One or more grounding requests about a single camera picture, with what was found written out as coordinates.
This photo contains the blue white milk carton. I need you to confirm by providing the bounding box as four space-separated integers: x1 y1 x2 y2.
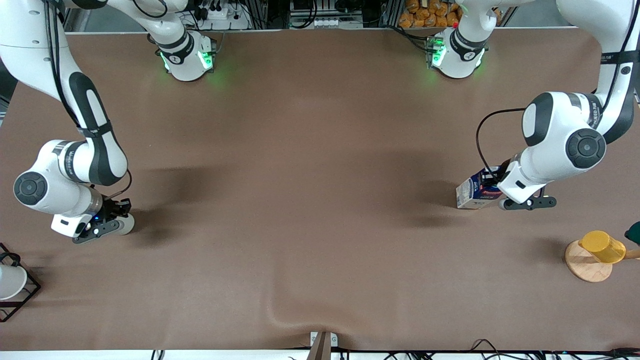
456 167 507 210

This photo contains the white cup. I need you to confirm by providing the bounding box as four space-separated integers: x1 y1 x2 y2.
0 264 28 301

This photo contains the yellow plastic cup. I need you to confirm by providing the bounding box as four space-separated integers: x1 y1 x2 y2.
578 230 627 264

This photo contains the wooden cup stand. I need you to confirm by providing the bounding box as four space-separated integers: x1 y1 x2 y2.
565 239 640 283

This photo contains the bag of orange bread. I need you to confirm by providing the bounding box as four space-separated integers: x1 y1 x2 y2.
398 0 463 28

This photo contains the brown table cover mat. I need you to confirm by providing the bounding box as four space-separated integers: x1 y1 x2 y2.
0 27 640 351

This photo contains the white power strip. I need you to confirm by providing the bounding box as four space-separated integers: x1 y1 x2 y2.
197 2 251 31

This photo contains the white socket box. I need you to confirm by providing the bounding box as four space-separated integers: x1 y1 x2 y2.
312 17 363 29

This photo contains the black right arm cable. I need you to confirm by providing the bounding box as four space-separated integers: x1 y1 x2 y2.
44 0 134 200

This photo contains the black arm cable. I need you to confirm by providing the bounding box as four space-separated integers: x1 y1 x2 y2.
475 107 527 177
44 0 134 200

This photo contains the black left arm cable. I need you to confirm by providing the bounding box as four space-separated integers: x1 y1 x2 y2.
475 107 527 177

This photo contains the black wire rack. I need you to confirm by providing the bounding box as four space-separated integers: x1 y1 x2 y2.
0 242 42 323

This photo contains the brown mount pole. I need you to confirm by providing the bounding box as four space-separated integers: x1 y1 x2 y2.
311 331 332 360

